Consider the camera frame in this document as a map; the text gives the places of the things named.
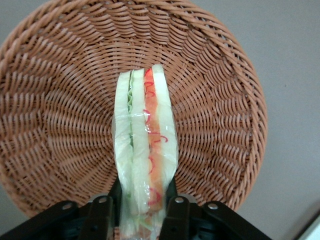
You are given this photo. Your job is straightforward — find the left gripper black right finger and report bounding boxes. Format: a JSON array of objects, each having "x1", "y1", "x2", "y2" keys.
[{"x1": 159, "y1": 177, "x2": 190, "y2": 240}]

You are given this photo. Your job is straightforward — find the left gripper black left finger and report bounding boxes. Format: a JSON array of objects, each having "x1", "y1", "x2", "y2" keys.
[{"x1": 79, "y1": 177, "x2": 123, "y2": 240}]

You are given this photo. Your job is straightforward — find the triangle sandwich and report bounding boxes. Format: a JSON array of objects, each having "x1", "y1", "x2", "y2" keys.
[{"x1": 110, "y1": 63, "x2": 180, "y2": 240}]

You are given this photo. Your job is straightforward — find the round brown wicker basket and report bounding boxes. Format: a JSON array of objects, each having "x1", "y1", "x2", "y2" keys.
[{"x1": 0, "y1": 0, "x2": 269, "y2": 219}]

